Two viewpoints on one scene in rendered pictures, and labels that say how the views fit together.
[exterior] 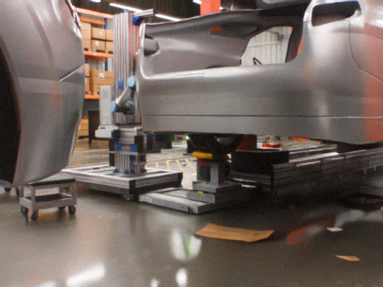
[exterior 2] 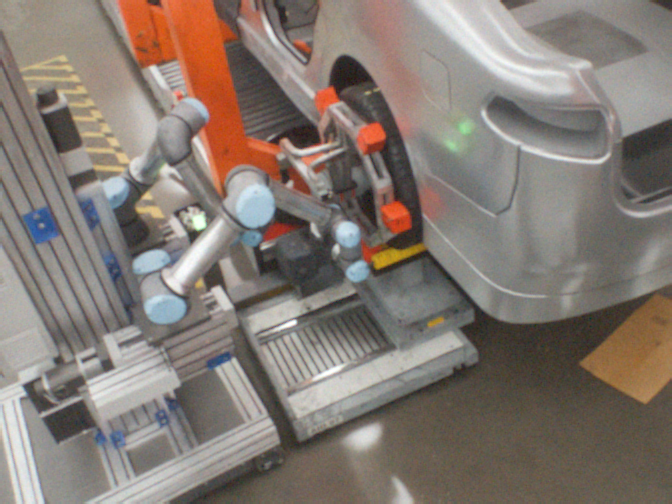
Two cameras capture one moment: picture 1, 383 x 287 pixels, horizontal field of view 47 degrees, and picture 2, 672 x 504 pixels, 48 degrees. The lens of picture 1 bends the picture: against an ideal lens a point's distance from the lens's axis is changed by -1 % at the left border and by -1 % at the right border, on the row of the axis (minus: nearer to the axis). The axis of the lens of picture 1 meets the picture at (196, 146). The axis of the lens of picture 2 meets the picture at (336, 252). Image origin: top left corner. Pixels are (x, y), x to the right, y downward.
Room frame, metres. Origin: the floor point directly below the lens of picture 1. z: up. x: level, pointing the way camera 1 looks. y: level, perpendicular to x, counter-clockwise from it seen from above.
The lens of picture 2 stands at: (3.31, 2.11, 2.49)
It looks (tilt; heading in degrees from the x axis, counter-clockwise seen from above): 39 degrees down; 300
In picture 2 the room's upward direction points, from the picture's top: 10 degrees counter-clockwise
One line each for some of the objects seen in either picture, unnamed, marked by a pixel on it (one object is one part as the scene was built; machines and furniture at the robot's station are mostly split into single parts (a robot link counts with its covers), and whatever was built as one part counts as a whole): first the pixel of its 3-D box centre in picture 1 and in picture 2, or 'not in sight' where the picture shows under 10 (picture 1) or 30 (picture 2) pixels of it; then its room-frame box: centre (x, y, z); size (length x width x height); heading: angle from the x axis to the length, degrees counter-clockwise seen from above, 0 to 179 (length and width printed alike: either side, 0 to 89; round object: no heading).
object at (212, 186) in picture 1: (217, 173); (406, 264); (4.30, -0.21, 0.32); 0.40 x 0.30 x 0.28; 137
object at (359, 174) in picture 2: not in sight; (339, 183); (4.46, -0.03, 0.85); 0.21 x 0.14 x 0.14; 47
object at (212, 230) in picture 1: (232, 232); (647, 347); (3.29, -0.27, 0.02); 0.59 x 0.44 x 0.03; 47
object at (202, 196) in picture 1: (217, 193); (409, 296); (4.30, -0.21, 0.13); 0.50 x 0.36 x 0.10; 137
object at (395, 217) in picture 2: not in sight; (395, 217); (4.18, 0.13, 0.85); 0.09 x 0.08 x 0.07; 137
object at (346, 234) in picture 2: not in sight; (347, 238); (4.24, 0.39, 0.95); 0.11 x 0.08 x 0.11; 134
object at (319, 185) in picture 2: not in sight; (331, 159); (4.42, 0.08, 1.03); 0.19 x 0.18 x 0.11; 47
